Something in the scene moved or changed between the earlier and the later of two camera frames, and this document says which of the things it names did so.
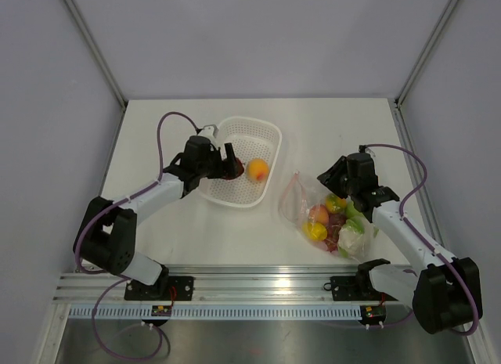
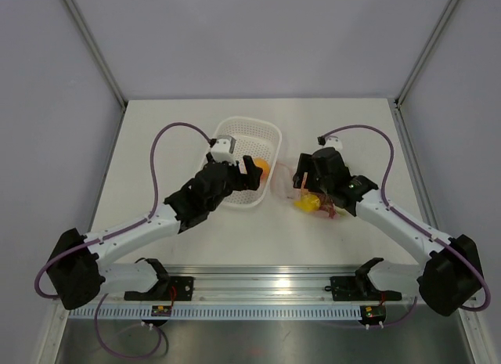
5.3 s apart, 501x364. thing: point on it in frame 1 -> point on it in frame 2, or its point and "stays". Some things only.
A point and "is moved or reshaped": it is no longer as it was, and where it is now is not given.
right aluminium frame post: [441, 23] stays
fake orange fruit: [257, 170] stays
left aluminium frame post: [93, 46] stays
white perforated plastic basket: [257, 143] stays
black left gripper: [218, 174] -> [246, 182]
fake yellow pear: [315, 231] -> [308, 203]
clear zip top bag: [331, 221] is moved or reshaped
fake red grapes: [331, 243] -> [327, 205]
